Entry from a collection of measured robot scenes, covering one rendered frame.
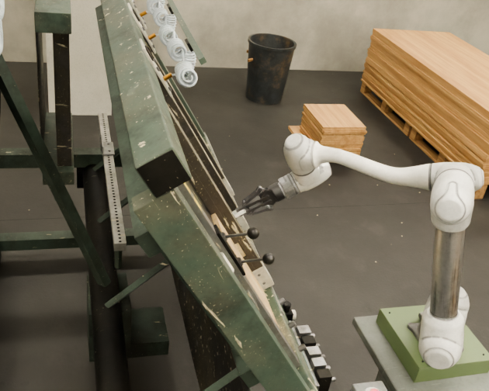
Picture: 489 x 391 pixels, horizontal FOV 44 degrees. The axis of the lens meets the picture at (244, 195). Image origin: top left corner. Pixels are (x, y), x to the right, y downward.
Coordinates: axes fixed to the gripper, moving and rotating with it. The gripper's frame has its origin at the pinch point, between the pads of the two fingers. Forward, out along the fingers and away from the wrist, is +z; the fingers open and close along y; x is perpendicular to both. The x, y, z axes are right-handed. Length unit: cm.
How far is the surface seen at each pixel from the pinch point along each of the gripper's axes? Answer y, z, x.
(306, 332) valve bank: -58, -2, 22
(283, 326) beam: -38.0, 4.4, 30.4
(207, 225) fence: 40, 5, 51
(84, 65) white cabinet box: -38, 85, -359
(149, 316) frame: -69, 73, -46
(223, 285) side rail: 38, 6, 76
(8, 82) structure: 82, 48, -22
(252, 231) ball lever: 33, -6, 55
